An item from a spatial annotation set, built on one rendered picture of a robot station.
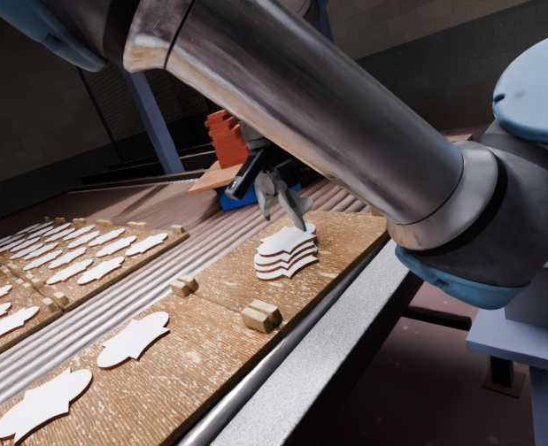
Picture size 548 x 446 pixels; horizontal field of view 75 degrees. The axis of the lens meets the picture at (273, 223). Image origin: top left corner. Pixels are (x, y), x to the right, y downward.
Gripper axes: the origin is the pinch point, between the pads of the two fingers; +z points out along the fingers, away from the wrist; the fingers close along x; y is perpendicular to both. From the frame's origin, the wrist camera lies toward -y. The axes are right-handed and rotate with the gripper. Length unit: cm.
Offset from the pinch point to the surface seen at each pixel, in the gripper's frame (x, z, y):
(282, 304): -15.6, 5.9, -12.8
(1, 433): -4, 5, -58
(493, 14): 183, -23, 432
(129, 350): -2.8, 5.0, -37.8
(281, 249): -3.7, 2.4, -3.8
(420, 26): 260, -38, 410
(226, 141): 68, -15, 23
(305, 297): -17.6, 5.9, -9.1
